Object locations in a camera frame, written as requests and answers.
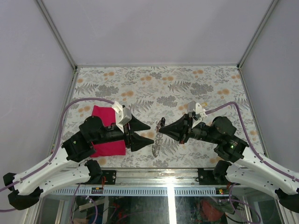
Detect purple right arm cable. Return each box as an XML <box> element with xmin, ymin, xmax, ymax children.
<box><xmin>205</xmin><ymin>102</ymin><xmax>299</xmax><ymax>180</ymax></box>

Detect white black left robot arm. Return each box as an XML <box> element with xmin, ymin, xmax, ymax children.
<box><xmin>3</xmin><ymin>116</ymin><xmax>154</xmax><ymax>210</ymax></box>

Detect floral tablecloth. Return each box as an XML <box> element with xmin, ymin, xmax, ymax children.
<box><xmin>62</xmin><ymin>66</ymin><xmax>263</xmax><ymax>168</ymax></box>

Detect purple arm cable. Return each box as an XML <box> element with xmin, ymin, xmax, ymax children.
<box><xmin>205</xmin><ymin>102</ymin><xmax>299</xmax><ymax>180</ymax></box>
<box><xmin>0</xmin><ymin>98</ymin><xmax>117</xmax><ymax>213</ymax></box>

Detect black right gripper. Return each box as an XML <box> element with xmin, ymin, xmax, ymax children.
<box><xmin>159</xmin><ymin>112</ymin><xmax>220</xmax><ymax>144</ymax></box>

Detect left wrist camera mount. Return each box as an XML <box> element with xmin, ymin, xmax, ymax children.
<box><xmin>112</xmin><ymin>101</ymin><xmax>132</xmax><ymax>133</ymax></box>

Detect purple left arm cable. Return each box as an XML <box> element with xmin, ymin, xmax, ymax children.
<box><xmin>0</xmin><ymin>98</ymin><xmax>117</xmax><ymax>213</ymax></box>

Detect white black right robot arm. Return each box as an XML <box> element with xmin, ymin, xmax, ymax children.
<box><xmin>159</xmin><ymin>114</ymin><xmax>299</xmax><ymax>212</ymax></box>

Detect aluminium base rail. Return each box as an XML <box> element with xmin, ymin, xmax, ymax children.
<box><xmin>35</xmin><ymin>167</ymin><xmax>257</xmax><ymax>186</ymax></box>

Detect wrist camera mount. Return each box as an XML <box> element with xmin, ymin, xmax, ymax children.
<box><xmin>187</xmin><ymin>101</ymin><xmax>207</xmax><ymax>122</ymax></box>
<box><xmin>112</xmin><ymin>101</ymin><xmax>132</xmax><ymax>133</ymax></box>

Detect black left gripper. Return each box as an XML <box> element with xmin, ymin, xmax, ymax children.
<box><xmin>93</xmin><ymin>115</ymin><xmax>156</xmax><ymax>151</ymax></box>

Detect aluminium frame posts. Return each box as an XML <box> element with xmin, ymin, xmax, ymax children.
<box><xmin>35</xmin><ymin>0</ymin><xmax>274</xmax><ymax>68</ymax></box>

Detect black tag key set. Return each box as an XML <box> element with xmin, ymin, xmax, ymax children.
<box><xmin>159</xmin><ymin>117</ymin><xmax>165</xmax><ymax>127</ymax></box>

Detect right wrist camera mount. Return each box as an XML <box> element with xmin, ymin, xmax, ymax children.
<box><xmin>187</xmin><ymin>101</ymin><xmax>207</xmax><ymax>122</ymax></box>

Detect pink folded cloth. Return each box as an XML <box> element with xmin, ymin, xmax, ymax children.
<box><xmin>90</xmin><ymin>105</ymin><xmax>127</xmax><ymax>158</ymax></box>

